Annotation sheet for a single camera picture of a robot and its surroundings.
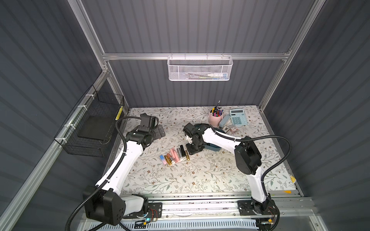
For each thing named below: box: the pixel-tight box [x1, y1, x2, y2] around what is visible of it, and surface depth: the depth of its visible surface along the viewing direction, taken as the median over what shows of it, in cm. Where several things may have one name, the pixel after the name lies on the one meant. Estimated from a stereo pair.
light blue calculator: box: [229, 108, 248, 126], surface depth 114 cm
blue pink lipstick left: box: [159, 154, 168, 166], surface depth 94 cm
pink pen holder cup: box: [208, 108, 224, 128], surface depth 104 cm
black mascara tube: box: [180, 144, 186, 158], surface depth 96 cm
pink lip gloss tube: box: [170, 148, 177, 163], surface depth 95 cm
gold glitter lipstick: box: [163, 154, 172, 166], surface depth 93 cm
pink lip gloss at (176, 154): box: [172, 147, 180, 162], surface depth 95 cm
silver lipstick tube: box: [176, 147, 183, 159], surface depth 96 cm
